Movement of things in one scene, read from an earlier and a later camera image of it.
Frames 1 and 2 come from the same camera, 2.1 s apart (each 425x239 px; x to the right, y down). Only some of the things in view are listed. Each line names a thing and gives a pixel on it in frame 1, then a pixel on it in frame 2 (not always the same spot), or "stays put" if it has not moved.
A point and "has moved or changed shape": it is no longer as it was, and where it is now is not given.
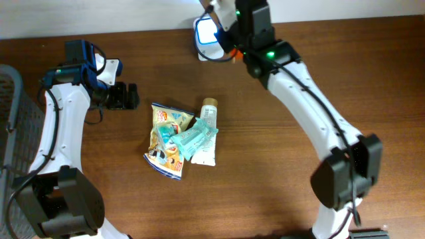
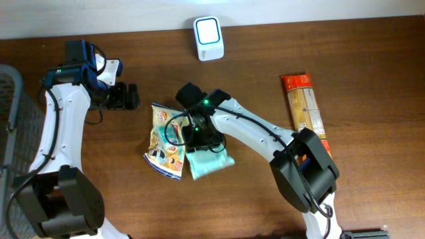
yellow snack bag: [162, 152] stays put
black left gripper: [119, 96] stays put
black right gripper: [224, 40] → [202, 142]
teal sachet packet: [192, 138] has moved or changed shape
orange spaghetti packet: [237, 54] has moved or changed shape
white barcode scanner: [208, 46] stays put
